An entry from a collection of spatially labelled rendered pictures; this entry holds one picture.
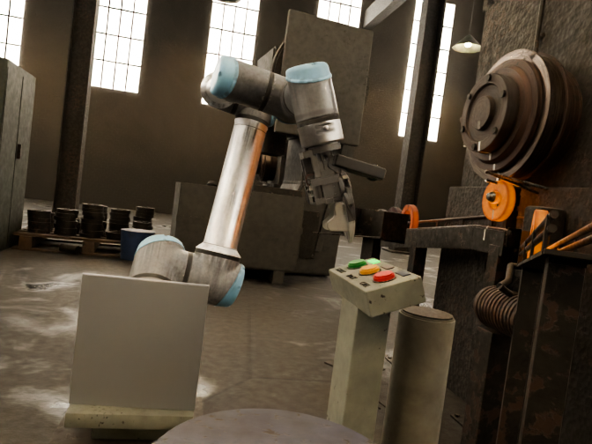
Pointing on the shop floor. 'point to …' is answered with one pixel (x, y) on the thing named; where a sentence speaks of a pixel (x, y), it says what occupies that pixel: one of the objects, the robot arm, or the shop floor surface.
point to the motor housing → (489, 365)
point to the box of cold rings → (191, 217)
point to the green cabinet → (13, 146)
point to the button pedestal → (365, 341)
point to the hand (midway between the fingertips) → (351, 236)
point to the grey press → (327, 242)
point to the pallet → (56, 230)
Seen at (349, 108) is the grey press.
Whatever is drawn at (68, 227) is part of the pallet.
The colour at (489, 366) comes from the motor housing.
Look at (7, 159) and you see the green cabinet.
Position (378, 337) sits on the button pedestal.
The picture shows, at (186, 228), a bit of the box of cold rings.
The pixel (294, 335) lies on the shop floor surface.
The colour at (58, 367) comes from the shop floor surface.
